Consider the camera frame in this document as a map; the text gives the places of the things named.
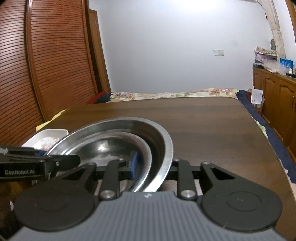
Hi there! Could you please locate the white floral square plate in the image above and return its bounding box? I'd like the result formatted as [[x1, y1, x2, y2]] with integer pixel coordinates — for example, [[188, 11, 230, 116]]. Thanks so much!
[[22, 128, 69, 151]]

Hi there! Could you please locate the small stainless steel bowl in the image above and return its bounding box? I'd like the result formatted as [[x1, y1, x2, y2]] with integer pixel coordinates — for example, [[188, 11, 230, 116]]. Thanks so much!
[[69, 131, 152, 192]]

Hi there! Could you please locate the large stainless steel bowl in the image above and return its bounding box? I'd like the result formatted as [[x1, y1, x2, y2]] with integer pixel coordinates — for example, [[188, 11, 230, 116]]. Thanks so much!
[[47, 117, 174, 192]]

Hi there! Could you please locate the wooden room door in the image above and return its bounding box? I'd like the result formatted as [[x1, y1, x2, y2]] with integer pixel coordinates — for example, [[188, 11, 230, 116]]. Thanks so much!
[[88, 9, 111, 92]]

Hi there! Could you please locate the wooden slatted wardrobe door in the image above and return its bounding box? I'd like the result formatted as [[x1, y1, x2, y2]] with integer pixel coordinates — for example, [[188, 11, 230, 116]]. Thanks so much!
[[1, 1, 98, 145]]

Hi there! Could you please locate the floral bed blanket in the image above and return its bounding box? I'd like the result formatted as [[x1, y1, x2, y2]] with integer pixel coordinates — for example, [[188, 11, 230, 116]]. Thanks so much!
[[109, 88, 295, 191]]

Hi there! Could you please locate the white cardboard box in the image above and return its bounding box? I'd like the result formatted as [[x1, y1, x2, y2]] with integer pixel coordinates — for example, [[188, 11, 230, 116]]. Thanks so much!
[[250, 88, 264, 107]]

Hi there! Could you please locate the wooden sideboard cabinet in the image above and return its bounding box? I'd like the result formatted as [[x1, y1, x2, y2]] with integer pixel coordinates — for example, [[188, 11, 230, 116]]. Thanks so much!
[[253, 67, 295, 161]]

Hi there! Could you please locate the stack of folded cloths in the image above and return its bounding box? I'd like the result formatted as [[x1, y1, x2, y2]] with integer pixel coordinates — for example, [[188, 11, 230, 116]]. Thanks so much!
[[254, 47, 280, 71]]

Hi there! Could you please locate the blue picture card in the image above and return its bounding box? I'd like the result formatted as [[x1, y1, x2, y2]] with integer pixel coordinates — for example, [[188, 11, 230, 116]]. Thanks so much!
[[280, 58, 293, 73]]

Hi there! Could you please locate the beige curtain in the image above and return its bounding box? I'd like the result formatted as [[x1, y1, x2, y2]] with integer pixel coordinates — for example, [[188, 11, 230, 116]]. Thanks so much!
[[257, 0, 286, 59]]

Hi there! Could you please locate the white wall switch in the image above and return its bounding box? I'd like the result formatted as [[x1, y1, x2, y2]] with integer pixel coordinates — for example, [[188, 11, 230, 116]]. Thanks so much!
[[213, 49, 225, 56]]

